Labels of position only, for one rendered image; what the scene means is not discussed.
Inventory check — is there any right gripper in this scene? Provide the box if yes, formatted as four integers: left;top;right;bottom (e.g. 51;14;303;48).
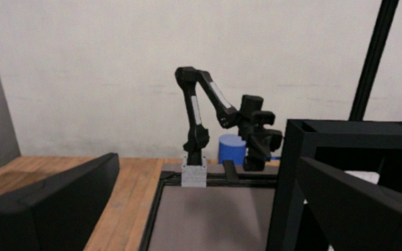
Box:
241;110;276;172

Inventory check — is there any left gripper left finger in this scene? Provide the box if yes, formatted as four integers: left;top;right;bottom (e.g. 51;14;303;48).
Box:
0;153;120;251

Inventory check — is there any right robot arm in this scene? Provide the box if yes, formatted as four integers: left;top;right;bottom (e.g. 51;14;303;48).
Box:
174;66;283;166

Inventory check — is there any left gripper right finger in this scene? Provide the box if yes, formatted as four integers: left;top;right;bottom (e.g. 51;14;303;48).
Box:
296;157;402;251

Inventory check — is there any black rack frame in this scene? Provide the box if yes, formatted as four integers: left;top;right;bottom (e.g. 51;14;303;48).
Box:
267;120;402;251

